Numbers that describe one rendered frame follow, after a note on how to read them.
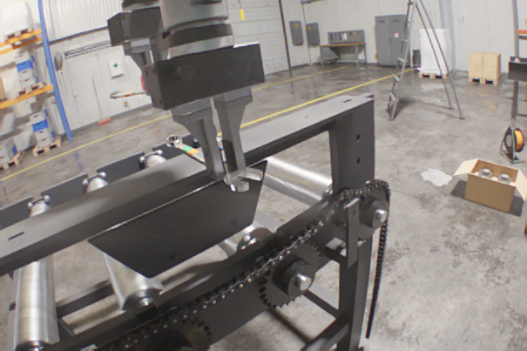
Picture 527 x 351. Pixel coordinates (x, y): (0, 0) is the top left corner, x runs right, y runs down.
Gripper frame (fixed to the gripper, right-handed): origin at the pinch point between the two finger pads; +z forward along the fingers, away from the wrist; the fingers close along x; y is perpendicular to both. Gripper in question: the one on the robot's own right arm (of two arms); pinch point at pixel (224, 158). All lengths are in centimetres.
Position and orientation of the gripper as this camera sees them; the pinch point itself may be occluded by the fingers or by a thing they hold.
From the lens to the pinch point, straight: 35.9
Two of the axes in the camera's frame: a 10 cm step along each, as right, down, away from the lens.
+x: 7.8, -3.4, 5.3
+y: 6.1, 2.1, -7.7
